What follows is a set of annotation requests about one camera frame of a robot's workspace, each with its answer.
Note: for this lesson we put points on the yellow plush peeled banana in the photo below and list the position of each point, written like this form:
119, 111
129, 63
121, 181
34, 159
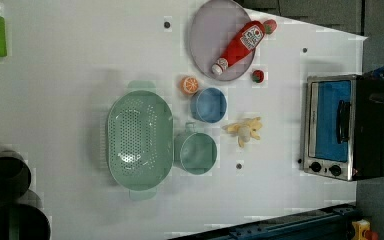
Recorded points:
245, 130

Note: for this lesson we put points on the silver black toaster oven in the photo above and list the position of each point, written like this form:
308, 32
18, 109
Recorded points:
344, 128

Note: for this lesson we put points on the red strawberry toy at edge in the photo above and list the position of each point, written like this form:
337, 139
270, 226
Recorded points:
270, 26

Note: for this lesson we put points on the red strawberry toy near plate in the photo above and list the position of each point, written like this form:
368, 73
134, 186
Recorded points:
258, 76

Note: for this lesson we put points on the red ketchup bottle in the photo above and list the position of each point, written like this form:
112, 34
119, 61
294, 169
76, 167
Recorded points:
243, 43

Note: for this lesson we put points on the blue bowl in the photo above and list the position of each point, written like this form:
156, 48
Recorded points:
208, 105

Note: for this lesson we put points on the grey round plate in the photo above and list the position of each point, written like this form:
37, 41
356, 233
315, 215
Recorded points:
213, 27

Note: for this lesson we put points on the orange slice toy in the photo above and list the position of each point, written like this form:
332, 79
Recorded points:
189, 85

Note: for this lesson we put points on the green oval colander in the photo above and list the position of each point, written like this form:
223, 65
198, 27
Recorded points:
139, 133

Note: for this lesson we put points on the black round container upper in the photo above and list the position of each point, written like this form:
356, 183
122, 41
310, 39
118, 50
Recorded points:
15, 176

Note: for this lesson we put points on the black round container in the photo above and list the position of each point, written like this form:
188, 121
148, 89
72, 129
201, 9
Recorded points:
15, 176
23, 222

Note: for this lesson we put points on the black round container lower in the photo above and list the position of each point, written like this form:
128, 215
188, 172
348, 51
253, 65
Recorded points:
23, 222

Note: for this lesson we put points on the blue metal table frame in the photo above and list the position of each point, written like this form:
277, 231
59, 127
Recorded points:
330, 223

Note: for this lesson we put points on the green cup with handle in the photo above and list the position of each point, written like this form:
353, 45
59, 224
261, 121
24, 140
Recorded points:
194, 152

